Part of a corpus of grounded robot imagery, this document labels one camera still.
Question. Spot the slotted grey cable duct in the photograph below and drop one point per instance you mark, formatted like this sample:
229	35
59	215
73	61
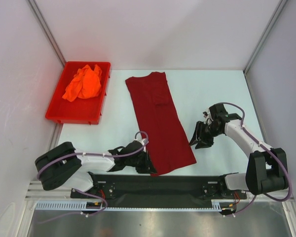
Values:
92	206

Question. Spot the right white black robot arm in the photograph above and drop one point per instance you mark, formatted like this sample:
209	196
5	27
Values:
267	166

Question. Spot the orange t shirt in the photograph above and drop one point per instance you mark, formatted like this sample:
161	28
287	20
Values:
85	84

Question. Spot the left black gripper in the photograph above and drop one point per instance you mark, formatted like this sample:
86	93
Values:
147	167

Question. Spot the left corner aluminium post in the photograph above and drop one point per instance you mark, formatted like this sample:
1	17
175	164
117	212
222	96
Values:
46	30

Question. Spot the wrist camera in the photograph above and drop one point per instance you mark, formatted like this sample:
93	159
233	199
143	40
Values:
143	144
211	113

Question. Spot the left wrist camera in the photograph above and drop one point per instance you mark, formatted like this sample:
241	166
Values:
143	144

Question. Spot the dark red t shirt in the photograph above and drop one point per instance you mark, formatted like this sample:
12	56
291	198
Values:
157	116

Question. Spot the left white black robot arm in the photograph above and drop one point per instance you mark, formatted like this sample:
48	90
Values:
64	166

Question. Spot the red plastic bin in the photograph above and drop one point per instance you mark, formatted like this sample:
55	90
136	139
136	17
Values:
80	111

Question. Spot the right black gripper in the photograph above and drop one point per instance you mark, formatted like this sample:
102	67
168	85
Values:
202	133

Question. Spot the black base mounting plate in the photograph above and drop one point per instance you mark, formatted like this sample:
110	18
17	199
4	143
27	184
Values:
160	190

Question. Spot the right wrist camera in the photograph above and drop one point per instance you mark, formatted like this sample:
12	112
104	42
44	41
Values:
211	113

